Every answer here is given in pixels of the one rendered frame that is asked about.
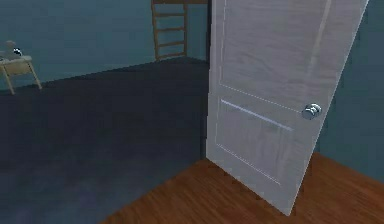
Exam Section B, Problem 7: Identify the white panelled room door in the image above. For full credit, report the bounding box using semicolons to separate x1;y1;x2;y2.
205;0;370;217

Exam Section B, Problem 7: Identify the wooden ladder shelf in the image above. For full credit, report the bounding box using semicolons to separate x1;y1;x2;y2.
150;0;210;62

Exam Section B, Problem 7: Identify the silver round door knob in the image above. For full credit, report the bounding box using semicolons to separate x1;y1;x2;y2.
301;102;323;121

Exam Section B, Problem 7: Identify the pale wooden side table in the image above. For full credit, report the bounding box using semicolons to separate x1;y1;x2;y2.
0;55;43;96

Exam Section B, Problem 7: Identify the grey and black small object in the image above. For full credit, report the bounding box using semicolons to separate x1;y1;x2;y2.
0;40;24;62

